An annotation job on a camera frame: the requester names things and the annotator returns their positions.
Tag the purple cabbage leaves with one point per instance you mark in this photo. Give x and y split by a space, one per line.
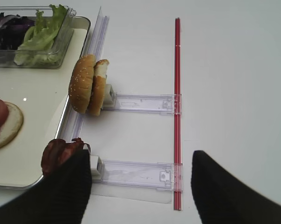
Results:
12 30

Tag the bun bottom on tray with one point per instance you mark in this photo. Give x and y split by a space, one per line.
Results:
12 125

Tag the sesame bun top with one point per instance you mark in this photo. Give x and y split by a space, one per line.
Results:
81 81

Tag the green lettuce leaves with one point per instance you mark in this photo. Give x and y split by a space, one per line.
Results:
40 47

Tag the cream metal tray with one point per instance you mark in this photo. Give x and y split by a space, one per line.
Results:
42 96

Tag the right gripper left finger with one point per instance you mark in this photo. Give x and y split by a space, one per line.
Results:
60 198

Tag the clear plastic salad box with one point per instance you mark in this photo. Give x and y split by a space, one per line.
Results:
65 34

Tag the clear pusher track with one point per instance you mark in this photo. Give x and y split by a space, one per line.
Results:
158 176
162 104

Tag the plain bun slice right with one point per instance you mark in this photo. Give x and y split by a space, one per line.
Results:
98 87

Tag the lower right clear pusher track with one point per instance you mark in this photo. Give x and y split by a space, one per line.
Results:
158 176

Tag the white pusher block meat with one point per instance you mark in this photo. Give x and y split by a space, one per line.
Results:
96 164

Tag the upper right clear pusher track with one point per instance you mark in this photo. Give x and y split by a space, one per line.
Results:
162 104

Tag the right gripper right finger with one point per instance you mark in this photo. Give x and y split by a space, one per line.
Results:
220 198

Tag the white pusher block bun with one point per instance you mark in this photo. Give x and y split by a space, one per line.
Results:
109 96

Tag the right red rail strip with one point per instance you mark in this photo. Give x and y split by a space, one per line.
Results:
177 121

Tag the stacked meat patties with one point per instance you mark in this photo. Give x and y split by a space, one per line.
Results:
57 152

